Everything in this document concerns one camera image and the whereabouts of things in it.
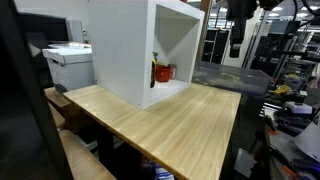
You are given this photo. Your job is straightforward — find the grey plastic container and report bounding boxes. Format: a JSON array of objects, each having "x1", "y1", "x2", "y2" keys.
[{"x1": 192, "y1": 61, "x2": 272, "y2": 97}]

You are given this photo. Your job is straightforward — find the light wooden bench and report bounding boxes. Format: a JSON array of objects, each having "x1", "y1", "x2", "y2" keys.
[{"x1": 44, "y1": 87, "x2": 118, "y2": 180}]

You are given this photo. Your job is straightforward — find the black foreground post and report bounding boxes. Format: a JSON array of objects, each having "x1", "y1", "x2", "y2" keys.
[{"x1": 0, "y1": 0, "x2": 73, "y2": 180}]

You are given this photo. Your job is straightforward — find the white black device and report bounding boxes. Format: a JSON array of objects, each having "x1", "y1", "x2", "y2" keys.
[{"x1": 284, "y1": 96, "x2": 312, "y2": 115}]

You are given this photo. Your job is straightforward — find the red mug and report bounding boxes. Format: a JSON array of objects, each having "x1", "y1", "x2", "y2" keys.
[{"x1": 156, "y1": 66, "x2": 171, "y2": 82}]

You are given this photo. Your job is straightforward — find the white cube shelf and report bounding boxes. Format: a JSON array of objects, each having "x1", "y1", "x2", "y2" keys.
[{"x1": 88, "y1": 0, "x2": 204, "y2": 109}]

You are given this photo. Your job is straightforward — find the black monitor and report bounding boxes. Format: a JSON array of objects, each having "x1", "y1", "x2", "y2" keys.
[{"x1": 19, "y1": 13, "x2": 69, "y2": 41}]

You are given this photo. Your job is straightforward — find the white cardboard file box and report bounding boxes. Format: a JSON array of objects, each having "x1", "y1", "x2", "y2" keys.
[{"x1": 42, "y1": 48, "x2": 95, "y2": 92}]

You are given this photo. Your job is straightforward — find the red tin can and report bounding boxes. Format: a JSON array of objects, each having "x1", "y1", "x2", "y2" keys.
[{"x1": 168, "y1": 64, "x2": 176, "y2": 80}]

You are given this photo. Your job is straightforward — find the yellow tool on bench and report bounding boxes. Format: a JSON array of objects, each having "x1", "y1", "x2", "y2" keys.
[{"x1": 273, "y1": 85, "x2": 291, "y2": 95}]

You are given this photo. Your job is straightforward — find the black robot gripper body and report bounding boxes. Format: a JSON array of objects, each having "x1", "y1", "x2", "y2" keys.
[{"x1": 228, "y1": 0, "x2": 257, "y2": 58}]

